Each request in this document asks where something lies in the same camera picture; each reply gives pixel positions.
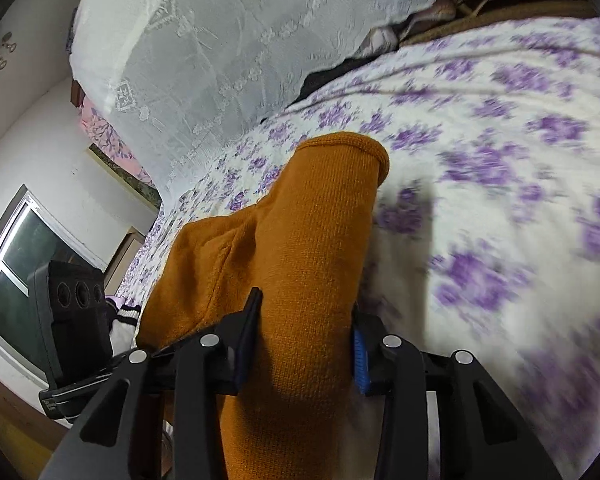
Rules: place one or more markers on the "beige wooden board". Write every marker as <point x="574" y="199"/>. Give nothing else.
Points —
<point x="125" y="257"/>

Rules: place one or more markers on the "metal wall hook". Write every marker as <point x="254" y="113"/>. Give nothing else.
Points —
<point x="12" y="48"/>
<point x="2" y="62"/>

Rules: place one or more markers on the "brown blanket stack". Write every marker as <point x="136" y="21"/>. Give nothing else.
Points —
<point x="505" y="5"/>

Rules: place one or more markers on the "orange knit cardigan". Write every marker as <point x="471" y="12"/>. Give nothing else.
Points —
<point x="305" y="260"/>

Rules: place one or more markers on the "window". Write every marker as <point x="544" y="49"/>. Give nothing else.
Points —
<point x="15" y="270"/>

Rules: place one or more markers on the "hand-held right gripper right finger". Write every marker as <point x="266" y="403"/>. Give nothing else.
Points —
<point x="360" y="360"/>

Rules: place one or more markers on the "pink floral cloth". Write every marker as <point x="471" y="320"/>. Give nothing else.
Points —
<point x="110" y="140"/>

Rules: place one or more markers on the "white lace cloth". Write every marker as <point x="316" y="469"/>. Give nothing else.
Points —
<point x="205" y="35"/>

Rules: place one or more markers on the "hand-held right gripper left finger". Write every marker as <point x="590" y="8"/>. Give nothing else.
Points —
<point x="244" y="355"/>

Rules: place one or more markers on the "pale crumpled garment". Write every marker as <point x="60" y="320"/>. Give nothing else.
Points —
<point x="410" y="25"/>

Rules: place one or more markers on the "dark cloth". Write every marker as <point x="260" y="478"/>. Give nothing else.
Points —
<point x="330" y="77"/>

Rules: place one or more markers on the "dark wooden frame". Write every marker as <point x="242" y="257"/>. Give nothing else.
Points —
<point x="125" y="172"/>

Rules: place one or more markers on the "purple floral bed sheet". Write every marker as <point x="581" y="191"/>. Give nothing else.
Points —
<point x="480" y="160"/>

